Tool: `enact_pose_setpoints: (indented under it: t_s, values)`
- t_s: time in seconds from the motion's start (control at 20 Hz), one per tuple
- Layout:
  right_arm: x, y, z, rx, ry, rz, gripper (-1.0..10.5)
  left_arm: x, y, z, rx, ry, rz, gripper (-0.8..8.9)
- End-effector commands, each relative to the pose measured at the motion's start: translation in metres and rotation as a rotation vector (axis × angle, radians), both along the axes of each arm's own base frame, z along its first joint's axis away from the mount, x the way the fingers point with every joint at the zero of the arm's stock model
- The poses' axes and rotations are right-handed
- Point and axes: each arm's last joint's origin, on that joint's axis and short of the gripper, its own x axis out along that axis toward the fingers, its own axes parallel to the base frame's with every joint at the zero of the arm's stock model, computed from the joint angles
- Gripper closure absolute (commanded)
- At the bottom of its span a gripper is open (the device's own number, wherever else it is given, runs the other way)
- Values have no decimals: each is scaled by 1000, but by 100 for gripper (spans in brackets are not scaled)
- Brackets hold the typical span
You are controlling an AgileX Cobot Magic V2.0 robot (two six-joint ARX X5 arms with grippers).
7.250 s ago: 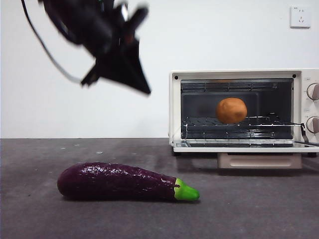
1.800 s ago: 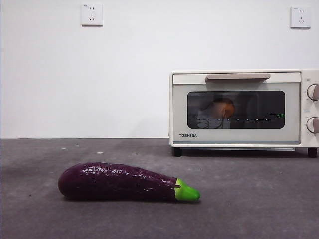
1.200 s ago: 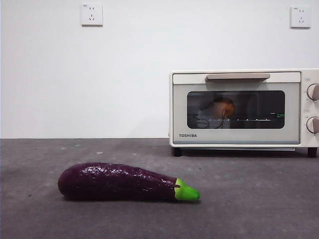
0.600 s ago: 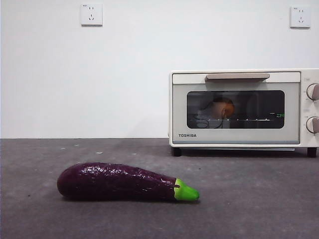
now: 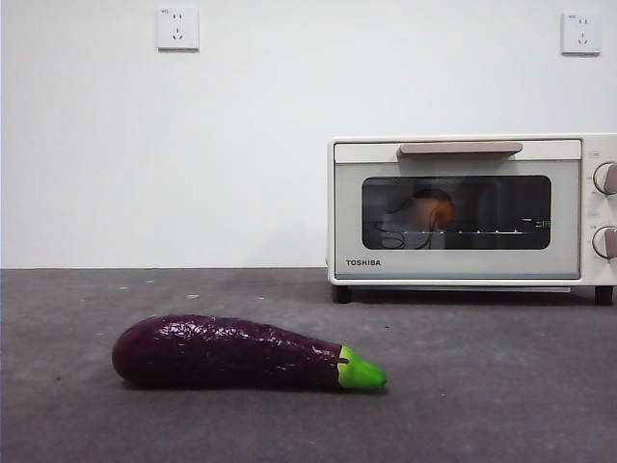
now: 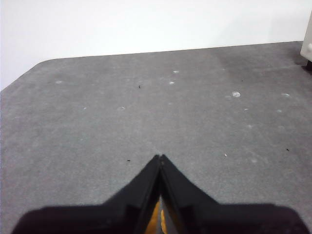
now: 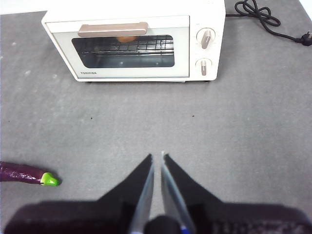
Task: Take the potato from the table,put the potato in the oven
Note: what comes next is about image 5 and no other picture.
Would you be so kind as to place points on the brown potato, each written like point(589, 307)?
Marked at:
point(443, 209)

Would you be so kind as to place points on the cream Toshiba toaster oven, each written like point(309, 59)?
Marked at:
point(589, 212)

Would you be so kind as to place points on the cream oven control knob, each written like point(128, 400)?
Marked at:
point(605, 241)
point(605, 178)

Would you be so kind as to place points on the purple eggplant with green stem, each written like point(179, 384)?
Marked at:
point(217, 354)

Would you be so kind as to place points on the white wall power socket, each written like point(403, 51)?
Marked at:
point(581, 34)
point(178, 29)

